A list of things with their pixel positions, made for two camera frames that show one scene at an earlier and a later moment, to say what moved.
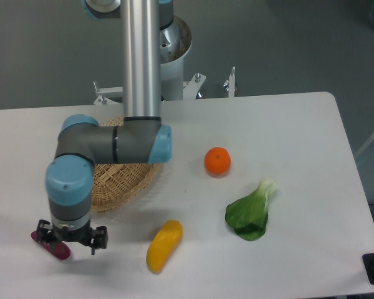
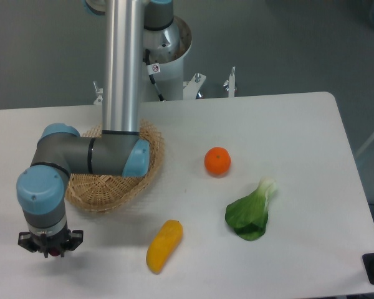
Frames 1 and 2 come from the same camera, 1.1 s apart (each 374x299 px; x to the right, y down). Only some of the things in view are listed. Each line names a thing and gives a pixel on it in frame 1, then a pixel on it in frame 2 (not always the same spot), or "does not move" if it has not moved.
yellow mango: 163,246 does not move
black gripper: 45,232 → 53,245
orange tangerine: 217,161 does not move
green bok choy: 248,216 does not move
